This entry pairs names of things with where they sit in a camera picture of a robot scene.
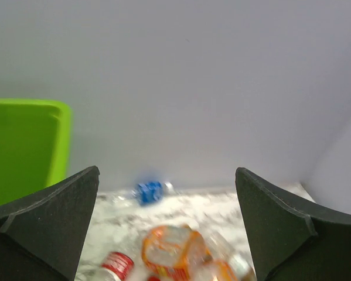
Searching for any green plastic bin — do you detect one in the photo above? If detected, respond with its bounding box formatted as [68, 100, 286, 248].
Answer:
[0, 98, 72, 205]

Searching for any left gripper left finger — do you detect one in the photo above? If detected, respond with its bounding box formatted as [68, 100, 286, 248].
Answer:
[0, 166, 100, 280]

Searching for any crushed orange label bottle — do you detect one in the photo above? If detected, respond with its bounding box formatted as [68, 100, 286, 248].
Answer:
[205, 260, 238, 281]
[141, 225, 211, 280]

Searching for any blue label bottle by wall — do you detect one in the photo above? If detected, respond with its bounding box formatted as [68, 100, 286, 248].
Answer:
[114, 181, 175, 207]

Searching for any brown tea bottle green cap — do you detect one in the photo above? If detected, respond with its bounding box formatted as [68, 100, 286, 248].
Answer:
[205, 232, 257, 281]

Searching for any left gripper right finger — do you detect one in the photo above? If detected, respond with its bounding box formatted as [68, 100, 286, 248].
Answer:
[236, 167, 351, 280]

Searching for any red label clear bottle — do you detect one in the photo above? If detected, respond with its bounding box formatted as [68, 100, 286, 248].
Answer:
[91, 252, 135, 281]

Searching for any small red label bottle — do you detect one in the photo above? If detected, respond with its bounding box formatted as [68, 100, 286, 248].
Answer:
[146, 275, 161, 281]

